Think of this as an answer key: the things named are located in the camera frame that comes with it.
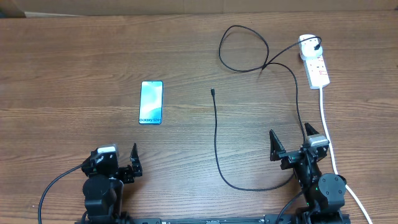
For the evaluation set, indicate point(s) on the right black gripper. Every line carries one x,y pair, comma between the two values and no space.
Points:
290,157

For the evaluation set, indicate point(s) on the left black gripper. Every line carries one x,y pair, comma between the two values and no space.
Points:
124,172

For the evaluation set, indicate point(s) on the blue Samsung Galaxy smartphone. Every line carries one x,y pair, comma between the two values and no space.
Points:
151,101

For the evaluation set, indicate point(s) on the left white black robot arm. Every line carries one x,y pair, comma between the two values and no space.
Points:
103,190

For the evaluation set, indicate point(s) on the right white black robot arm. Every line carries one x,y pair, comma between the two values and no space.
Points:
322,195

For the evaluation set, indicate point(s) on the white charger plug adapter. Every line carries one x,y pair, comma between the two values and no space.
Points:
310,47

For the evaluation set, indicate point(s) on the white power strip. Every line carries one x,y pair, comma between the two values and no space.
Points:
316,72

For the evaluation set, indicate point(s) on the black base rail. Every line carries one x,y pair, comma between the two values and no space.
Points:
211,221

